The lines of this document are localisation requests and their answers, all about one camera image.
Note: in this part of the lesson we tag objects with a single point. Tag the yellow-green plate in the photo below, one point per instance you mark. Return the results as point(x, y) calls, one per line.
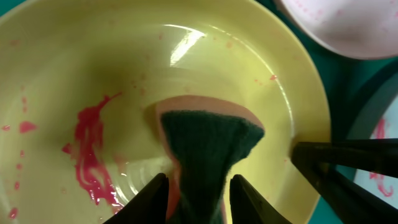
point(140, 62)

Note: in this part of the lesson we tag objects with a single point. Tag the white plate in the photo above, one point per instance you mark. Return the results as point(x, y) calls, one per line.
point(359, 29)

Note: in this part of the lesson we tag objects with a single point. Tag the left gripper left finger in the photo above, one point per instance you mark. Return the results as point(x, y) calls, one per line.
point(149, 206)

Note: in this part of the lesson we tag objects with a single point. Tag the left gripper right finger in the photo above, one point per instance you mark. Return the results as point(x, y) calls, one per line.
point(248, 206)

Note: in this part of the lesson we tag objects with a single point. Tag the light blue plate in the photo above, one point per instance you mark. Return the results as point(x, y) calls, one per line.
point(373, 115)

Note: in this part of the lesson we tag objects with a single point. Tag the green and pink sponge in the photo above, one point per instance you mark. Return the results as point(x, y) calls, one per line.
point(204, 137)

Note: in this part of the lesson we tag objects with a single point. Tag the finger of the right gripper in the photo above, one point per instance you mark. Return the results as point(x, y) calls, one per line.
point(329, 167)

